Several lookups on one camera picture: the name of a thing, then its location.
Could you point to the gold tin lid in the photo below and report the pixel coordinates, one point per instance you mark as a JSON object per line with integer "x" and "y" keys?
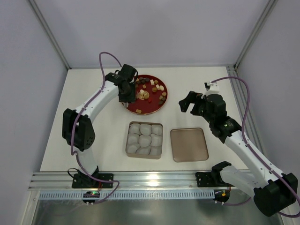
{"x": 188, "y": 145}

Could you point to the perforated cable duct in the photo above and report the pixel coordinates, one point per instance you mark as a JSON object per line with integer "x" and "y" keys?
{"x": 128, "y": 194}

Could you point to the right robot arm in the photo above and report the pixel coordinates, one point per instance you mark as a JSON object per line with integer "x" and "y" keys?
{"x": 271, "y": 189}

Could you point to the aluminium rail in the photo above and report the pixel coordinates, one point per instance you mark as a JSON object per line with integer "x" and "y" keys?
{"x": 152, "y": 179}

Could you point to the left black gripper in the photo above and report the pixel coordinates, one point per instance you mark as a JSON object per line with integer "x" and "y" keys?
{"x": 128, "y": 94}

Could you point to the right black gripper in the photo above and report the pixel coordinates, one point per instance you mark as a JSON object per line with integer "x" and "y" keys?
{"x": 195, "y": 107}

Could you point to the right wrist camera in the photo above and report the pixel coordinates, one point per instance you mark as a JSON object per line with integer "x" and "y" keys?
{"x": 211, "y": 88}

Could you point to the red round tray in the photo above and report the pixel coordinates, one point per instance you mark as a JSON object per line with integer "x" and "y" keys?
{"x": 146, "y": 83}

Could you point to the gold square tin box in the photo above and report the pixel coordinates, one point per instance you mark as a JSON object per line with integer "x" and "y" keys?
{"x": 144, "y": 140}

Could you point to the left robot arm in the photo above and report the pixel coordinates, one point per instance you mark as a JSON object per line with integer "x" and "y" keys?
{"x": 77, "y": 125}

